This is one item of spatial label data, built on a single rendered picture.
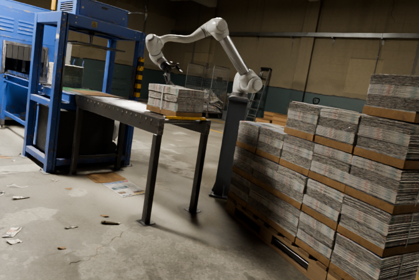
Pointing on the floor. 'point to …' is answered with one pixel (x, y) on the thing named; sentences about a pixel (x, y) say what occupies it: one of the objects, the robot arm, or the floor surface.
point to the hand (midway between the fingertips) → (176, 78)
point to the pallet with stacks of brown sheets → (273, 118)
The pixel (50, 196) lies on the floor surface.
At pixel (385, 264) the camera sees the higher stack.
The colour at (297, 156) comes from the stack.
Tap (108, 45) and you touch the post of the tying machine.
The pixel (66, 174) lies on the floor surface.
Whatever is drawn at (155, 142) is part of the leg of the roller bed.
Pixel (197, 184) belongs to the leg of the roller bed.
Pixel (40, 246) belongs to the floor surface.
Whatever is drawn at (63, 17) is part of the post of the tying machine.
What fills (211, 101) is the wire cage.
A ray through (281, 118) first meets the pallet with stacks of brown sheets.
